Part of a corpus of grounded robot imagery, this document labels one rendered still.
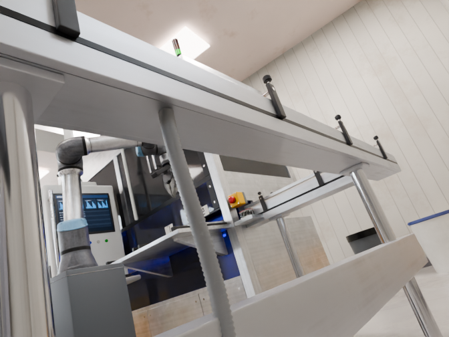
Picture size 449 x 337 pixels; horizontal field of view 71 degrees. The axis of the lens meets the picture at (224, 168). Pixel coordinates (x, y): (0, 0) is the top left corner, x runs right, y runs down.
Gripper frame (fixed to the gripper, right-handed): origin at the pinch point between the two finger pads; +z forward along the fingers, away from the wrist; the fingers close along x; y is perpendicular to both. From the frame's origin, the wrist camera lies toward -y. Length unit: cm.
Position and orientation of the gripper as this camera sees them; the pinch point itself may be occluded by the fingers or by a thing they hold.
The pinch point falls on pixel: (172, 195)
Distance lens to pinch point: 172.5
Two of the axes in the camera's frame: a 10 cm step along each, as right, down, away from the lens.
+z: 2.8, 9.0, -3.3
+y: 6.5, 0.8, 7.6
